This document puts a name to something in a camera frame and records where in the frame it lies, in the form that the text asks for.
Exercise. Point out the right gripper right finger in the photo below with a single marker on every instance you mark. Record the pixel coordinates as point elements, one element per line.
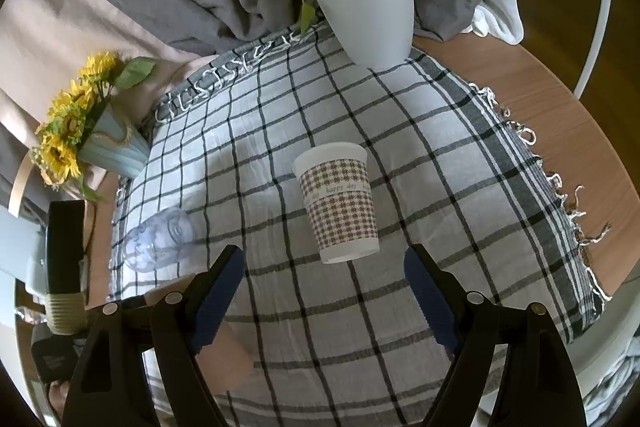
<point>538,386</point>

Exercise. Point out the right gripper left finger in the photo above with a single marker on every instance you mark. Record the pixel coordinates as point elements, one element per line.
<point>109,386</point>

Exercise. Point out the pink plastic cup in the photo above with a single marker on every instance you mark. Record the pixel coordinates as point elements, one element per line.
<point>225,364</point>

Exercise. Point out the checkered paper cup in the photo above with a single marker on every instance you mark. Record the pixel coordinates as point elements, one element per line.
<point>336,191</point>

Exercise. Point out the operator hand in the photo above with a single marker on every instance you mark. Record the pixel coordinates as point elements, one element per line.
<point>58,391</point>

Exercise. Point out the clear printed glass jar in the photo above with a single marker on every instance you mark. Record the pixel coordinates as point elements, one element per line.
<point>164,239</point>

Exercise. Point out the yellow sunflower bouquet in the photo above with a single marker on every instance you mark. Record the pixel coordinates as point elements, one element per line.
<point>73,116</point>

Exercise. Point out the light blue ribbed flowerpot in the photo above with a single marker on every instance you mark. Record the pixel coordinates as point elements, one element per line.
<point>112,146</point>

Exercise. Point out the black white plaid tablecloth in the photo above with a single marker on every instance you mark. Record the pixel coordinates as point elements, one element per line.
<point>347,344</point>

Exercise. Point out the white ribbed plant pot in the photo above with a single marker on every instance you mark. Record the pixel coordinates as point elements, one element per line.
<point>375,34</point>

